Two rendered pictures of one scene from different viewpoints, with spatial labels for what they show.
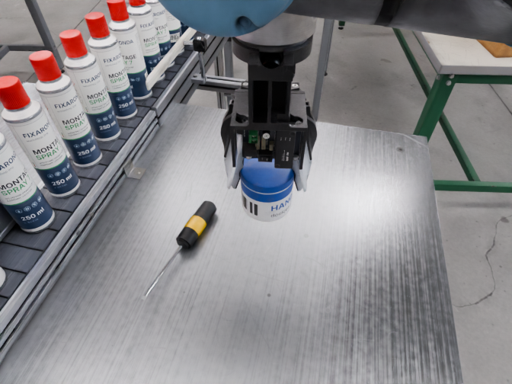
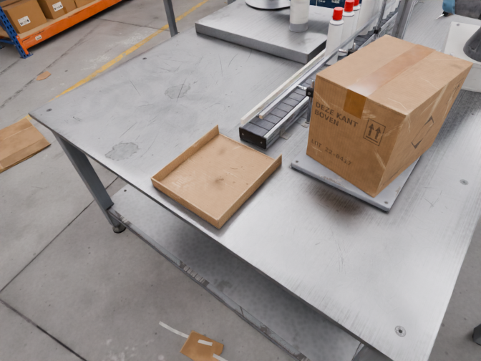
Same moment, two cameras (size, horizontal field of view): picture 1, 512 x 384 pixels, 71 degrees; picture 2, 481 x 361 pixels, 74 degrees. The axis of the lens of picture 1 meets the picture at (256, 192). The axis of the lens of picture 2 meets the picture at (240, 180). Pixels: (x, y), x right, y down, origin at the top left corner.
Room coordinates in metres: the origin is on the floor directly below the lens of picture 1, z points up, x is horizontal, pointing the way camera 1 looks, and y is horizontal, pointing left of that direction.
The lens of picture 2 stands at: (-1.65, 0.30, 1.53)
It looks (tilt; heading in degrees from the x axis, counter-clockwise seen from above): 48 degrees down; 29
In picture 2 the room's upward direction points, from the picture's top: 5 degrees counter-clockwise
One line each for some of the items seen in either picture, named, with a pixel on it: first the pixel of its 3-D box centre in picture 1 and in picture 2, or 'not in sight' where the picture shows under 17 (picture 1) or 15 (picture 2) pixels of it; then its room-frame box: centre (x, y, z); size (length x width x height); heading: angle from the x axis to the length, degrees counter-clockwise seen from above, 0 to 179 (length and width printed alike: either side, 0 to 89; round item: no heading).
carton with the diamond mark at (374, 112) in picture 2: not in sight; (379, 113); (-0.85, 0.29, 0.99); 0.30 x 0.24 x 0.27; 156
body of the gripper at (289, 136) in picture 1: (270, 98); not in sight; (0.30, -0.01, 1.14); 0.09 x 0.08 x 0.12; 177
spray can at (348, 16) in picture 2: not in sight; (344, 29); (-0.33, 0.50, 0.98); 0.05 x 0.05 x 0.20
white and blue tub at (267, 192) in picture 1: (267, 186); not in sight; (0.33, -0.01, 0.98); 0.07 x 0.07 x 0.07
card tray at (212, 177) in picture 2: not in sight; (217, 170); (-1.09, 0.68, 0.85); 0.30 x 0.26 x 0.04; 167
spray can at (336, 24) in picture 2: not in sight; (333, 37); (-0.41, 0.52, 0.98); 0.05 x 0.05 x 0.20
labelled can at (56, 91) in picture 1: (67, 113); not in sight; (0.50, 0.31, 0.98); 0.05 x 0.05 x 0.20
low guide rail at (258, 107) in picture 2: not in sight; (323, 53); (-0.40, 0.56, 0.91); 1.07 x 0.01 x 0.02; 167
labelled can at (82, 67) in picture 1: (91, 90); not in sight; (0.57, 0.30, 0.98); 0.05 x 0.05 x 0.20
